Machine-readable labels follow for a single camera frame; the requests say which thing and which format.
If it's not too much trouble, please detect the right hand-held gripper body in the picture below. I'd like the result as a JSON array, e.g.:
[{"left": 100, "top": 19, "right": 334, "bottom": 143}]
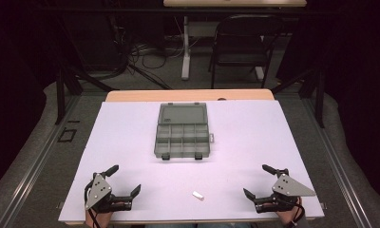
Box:
[{"left": 255, "top": 168, "right": 317, "bottom": 214}]

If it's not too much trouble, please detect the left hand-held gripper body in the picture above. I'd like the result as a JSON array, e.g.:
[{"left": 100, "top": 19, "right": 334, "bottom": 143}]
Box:
[{"left": 84, "top": 172, "right": 134, "bottom": 214}]

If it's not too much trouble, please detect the grey clear compartment organizer box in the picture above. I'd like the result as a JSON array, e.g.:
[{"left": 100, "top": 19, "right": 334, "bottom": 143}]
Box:
[{"left": 153, "top": 102, "right": 216, "bottom": 162}]

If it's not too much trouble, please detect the person's left hand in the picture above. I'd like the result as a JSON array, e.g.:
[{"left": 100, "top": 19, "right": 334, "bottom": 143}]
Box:
[{"left": 85, "top": 208, "right": 115, "bottom": 228}]

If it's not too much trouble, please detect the person's right hand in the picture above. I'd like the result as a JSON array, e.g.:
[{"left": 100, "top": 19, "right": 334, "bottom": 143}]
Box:
[{"left": 275, "top": 198, "right": 304, "bottom": 228}]

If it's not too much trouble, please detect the white board table cover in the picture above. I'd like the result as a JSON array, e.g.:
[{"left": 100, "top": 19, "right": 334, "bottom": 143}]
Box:
[{"left": 58, "top": 100, "right": 326, "bottom": 223}]

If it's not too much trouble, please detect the black metal stand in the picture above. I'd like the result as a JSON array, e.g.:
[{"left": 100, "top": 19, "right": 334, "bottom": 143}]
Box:
[
  {"left": 53, "top": 61, "right": 117, "bottom": 125},
  {"left": 270, "top": 66, "right": 326, "bottom": 129}
]

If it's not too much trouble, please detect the wooden table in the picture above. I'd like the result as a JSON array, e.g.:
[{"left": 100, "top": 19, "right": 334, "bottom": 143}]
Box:
[{"left": 104, "top": 88, "right": 276, "bottom": 103}]

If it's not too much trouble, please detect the black folding chair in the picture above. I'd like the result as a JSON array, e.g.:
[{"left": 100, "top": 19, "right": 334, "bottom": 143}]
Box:
[{"left": 208, "top": 13, "right": 286, "bottom": 90}]

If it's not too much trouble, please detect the white-legged desk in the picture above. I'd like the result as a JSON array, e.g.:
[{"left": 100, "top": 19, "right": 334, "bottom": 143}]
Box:
[{"left": 162, "top": 0, "right": 308, "bottom": 82}]

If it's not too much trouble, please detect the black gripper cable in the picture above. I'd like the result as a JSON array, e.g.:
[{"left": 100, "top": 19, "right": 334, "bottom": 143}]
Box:
[
  {"left": 88, "top": 209, "right": 103, "bottom": 228},
  {"left": 290, "top": 203, "right": 307, "bottom": 228}
]

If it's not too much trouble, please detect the metal floor rail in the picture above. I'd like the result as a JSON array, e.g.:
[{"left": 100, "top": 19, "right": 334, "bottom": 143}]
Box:
[
  {"left": 300, "top": 96, "right": 374, "bottom": 228},
  {"left": 0, "top": 94, "right": 82, "bottom": 228}
]

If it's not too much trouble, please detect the black floor cable bundle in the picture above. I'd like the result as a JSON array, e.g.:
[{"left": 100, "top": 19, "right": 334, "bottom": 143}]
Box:
[{"left": 108, "top": 15, "right": 186, "bottom": 91}]

